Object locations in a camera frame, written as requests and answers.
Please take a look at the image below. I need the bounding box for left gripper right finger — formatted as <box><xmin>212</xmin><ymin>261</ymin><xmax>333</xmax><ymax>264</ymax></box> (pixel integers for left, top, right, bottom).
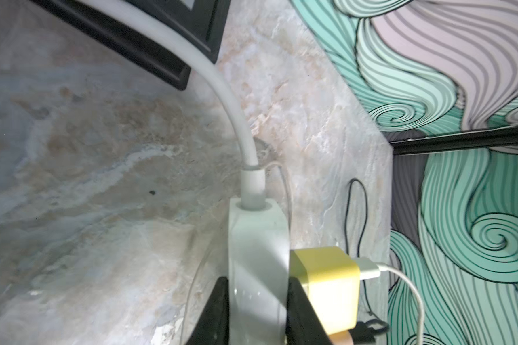
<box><xmin>286</xmin><ymin>277</ymin><xmax>332</xmax><ymax>345</ymax></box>

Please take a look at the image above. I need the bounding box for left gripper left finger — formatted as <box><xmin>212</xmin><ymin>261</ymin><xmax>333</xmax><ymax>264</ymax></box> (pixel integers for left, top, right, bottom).
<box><xmin>186</xmin><ymin>277</ymin><xmax>230</xmax><ymax>345</ymax></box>

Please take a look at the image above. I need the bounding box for white power strip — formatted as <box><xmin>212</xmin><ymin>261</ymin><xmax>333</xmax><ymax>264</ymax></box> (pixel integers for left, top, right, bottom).
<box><xmin>228</xmin><ymin>198</ymin><xmax>290</xmax><ymax>344</ymax></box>

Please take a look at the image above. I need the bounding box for yellow charger adapter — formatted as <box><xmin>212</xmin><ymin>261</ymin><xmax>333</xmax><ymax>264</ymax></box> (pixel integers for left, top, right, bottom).
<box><xmin>289</xmin><ymin>247</ymin><xmax>360</xmax><ymax>335</ymax></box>

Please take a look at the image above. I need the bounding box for black chessboard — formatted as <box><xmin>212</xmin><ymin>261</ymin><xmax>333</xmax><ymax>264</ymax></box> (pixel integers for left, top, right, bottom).
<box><xmin>36</xmin><ymin>1</ymin><xmax>230</xmax><ymax>91</ymax></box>

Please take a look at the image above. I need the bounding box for black charging cable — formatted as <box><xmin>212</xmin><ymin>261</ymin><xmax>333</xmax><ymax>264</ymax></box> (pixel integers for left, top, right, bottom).
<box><xmin>342</xmin><ymin>177</ymin><xmax>391</xmax><ymax>345</ymax></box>

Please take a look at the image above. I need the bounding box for thin white cable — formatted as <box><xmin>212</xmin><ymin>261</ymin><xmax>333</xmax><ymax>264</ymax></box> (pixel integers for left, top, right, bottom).
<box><xmin>353</xmin><ymin>256</ymin><xmax>426</xmax><ymax>345</ymax></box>

